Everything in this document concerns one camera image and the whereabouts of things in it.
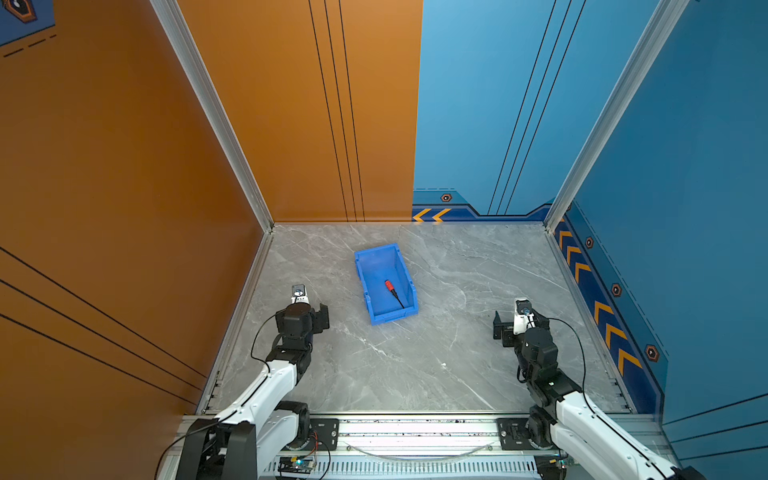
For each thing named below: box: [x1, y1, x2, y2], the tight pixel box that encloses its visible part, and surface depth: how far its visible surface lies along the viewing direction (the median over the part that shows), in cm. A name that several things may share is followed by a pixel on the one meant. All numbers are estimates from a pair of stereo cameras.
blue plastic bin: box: [354, 243, 419, 326], surface depth 101 cm
